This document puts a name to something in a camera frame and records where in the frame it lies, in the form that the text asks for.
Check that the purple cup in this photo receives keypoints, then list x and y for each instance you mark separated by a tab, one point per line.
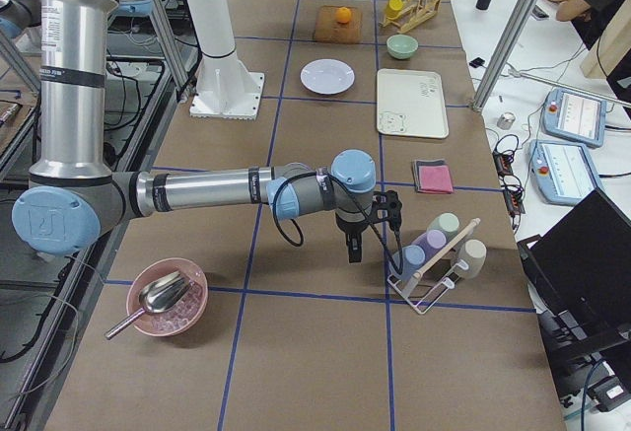
431	242

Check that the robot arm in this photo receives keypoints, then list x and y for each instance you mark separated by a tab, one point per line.
74	197
18	16

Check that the blue cup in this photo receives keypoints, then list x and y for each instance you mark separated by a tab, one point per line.
406	261

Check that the cream bear tray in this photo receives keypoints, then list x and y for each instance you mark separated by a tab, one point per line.
411	103

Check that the pink cloth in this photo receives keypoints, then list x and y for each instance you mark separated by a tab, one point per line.
435	179

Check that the white wire cup rack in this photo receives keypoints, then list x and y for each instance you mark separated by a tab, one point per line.
436	276

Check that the teach pendant far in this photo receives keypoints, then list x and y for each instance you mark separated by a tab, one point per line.
569	115

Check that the wooden dish rack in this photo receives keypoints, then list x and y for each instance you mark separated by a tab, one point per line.
414	14

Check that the yellow mug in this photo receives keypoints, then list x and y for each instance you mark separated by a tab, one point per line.
393	8

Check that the wooden cutting board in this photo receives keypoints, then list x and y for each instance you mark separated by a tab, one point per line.
329	30

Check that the green cup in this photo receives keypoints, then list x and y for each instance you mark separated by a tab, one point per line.
447	223

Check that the teach pendant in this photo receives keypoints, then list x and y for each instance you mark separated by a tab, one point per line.
564	172
569	115

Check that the aluminium frame post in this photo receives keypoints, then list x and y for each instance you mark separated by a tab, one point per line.
502	52

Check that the teach pendant near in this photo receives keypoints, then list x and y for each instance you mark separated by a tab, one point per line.
564	172

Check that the orange fruit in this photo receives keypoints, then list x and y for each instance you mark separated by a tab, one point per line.
343	15

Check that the small metal cylinder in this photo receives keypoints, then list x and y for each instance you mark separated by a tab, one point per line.
506	120

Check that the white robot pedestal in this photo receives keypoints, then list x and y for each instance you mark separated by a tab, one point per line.
224	88

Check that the white round plate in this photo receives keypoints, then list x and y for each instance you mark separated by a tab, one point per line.
327	76

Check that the pink bowl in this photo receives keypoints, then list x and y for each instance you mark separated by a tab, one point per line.
187	301

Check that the black laptop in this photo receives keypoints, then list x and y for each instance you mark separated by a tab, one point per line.
580	269

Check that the beige cup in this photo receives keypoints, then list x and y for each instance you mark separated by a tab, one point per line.
470	259

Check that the metal scoop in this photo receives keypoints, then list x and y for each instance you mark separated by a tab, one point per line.
157	297

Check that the green bowl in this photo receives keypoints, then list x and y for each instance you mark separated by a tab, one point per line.
401	47

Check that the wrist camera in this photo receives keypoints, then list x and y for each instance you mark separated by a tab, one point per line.
387	208

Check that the grey cloth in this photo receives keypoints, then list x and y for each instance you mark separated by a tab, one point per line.
418	163

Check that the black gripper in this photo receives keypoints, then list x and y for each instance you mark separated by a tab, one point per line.
350	230

